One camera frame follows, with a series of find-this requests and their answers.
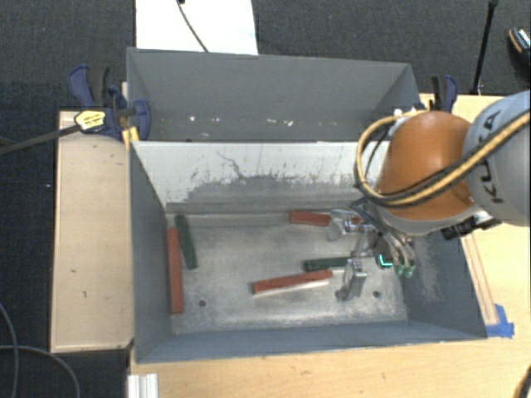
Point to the dark green flat block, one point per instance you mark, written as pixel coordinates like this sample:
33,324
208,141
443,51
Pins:
186,243
325,264

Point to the red-brown flat block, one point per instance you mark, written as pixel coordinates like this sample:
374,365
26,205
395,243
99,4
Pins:
175,272
290,282
309,217

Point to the black cylinder on white bracket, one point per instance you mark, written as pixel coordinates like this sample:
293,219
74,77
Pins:
456,230

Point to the grey metal bin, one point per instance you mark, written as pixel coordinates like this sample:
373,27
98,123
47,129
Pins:
265,98

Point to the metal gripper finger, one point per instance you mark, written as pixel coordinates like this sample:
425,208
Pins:
342,227
352,282

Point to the pale wood board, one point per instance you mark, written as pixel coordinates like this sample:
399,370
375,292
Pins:
91,239

